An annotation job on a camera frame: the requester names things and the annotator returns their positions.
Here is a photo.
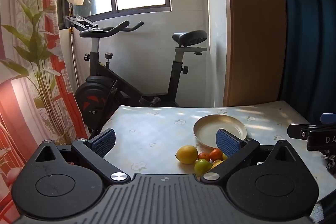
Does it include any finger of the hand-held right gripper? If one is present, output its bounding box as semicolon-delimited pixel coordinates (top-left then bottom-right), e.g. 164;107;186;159
321;113;336;124
287;123;336;151

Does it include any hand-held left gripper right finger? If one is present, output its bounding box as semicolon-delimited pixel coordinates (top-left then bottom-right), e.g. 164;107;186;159
200;129;296;184

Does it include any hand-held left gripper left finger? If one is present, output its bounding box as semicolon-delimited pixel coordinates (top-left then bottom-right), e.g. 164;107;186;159
34;129;131;184

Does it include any cream round plate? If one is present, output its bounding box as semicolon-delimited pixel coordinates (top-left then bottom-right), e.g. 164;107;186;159
193;114;247;149

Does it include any green apple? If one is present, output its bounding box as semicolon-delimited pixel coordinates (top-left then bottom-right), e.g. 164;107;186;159
194;159;213;176

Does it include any yellow lemon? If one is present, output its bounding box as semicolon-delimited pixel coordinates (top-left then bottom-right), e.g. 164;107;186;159
176;145;198;164

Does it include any black exercise bike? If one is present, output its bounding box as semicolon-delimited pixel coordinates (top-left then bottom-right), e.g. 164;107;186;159
63;15;208;135

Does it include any dark blue curtain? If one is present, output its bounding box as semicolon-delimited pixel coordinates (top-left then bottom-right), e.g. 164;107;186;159
278;0;336;125

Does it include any wooden door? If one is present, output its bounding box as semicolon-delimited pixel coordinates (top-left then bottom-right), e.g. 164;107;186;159
223;0;286;107

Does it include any plant-printed curtain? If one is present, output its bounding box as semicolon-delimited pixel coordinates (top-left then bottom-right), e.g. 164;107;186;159
0;0;88;214

